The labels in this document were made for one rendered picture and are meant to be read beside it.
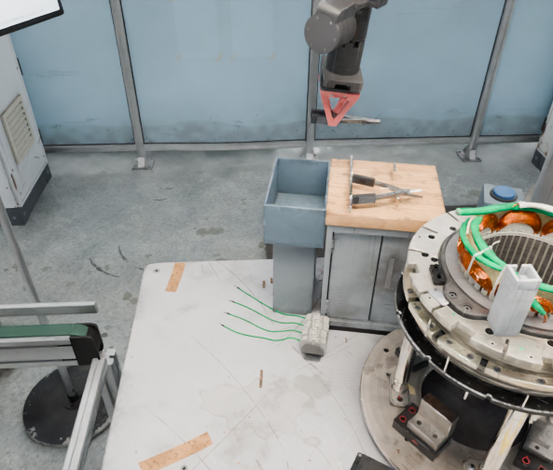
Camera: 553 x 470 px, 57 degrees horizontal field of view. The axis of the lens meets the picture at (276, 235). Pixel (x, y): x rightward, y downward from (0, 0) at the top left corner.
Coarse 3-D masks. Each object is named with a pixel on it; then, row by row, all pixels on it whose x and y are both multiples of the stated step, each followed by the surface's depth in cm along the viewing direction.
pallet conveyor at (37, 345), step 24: (0, 312) 107; (24, 312) 107; (48, 312) 108; (72, 312) 108; (96, 312) 109; (0, 336) 104; (24, 336) 104; (48, 336) 104; (72, 336) 105; (96, 336) 108; (0, 360) 107; (24, 360) 107; (48, 360) 108; (72, 360) 108; (96, 360) 108; (96, 384) 103; (96, 408) 101; (72, 432) 95; (72, 456) 91
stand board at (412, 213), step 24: (336, 168) 98; (360, 168) 98; (384, 168) 98; (408, 168) 98; (432, 168) 98; (336, 192) 91; (360, 192) 91; (384, 192) 91; (432, 192) 91; (336, 216) 86; (360, 216) 85; (384, 216) 85; (408, 216) 85; (432, 216) 85
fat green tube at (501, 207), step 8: (464, 208) 71; (472, 208) 71; (480, 208) 71; (488, 208) 72; (496, 208) 72; (504, 208) 72; (512, 208) 73; (520, 208) 73; (528, 208) 72; (552, 216) 72
